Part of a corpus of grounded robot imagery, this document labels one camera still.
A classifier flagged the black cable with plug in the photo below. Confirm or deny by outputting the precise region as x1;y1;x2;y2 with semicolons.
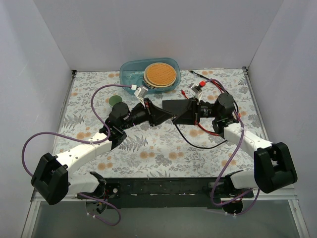
174;70;242;150

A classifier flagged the black network switch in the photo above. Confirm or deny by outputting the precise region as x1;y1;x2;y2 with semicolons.
162;100;177;114

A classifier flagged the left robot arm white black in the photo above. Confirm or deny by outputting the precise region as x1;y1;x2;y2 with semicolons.
31;98;173;205

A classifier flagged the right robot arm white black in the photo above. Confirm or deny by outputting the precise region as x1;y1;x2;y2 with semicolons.
163;93;298;197

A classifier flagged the floral table mat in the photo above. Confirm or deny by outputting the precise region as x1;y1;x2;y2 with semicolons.
60;69;266;178

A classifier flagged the round woven coaster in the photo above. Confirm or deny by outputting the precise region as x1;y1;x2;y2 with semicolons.
144;62;177;88

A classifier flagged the blue plastic container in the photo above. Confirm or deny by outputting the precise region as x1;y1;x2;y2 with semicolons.
119;58;181;94

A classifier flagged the green cup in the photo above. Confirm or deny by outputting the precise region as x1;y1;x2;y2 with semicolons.
108;95;122;107

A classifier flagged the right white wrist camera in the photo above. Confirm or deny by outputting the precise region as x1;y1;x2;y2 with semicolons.
189;83;203;102

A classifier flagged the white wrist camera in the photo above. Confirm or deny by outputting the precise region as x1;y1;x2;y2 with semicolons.
189;83;203;102
134;86;148;106

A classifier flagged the red cable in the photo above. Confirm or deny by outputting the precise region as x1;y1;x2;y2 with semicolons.
181;79;243;136

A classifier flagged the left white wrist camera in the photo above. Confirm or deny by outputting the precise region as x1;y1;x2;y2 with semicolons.
134;86;148;106

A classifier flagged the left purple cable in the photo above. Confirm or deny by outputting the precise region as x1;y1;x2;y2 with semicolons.
21;84;137;226

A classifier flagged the purple cable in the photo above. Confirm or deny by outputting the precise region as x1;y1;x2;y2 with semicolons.
205;78;261;216
21;84;137;226

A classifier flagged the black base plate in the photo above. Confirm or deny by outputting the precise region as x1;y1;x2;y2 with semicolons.
77;177;254;210

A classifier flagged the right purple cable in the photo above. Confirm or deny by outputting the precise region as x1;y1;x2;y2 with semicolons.
205;78;261;216

